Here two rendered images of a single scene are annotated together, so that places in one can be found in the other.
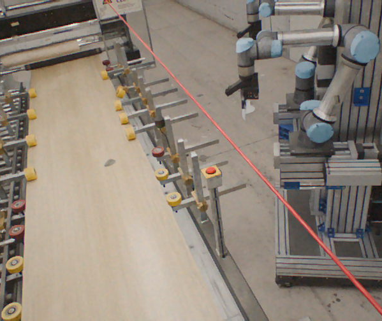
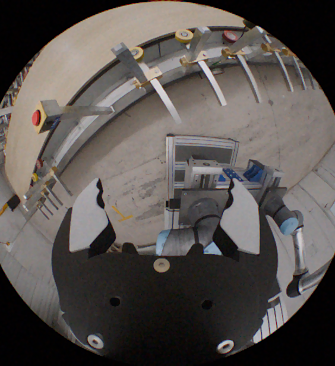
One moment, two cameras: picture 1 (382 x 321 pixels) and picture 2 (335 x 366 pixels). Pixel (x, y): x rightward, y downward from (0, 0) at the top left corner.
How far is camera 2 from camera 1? 1.85 m
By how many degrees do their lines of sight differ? 70
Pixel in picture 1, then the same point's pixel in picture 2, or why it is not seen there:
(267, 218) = (220, 132)
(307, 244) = (185, 155)
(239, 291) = (86, 132)
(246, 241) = (202, 117)
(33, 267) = not seen: outside the picture
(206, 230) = (136, 91)
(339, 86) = not seen: hidden behind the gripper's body
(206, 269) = (111, 101)
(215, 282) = not seen: hidden behind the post
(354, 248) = (182, 178)
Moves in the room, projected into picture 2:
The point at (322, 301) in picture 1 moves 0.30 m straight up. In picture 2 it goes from (160, 155) to (158, 164)
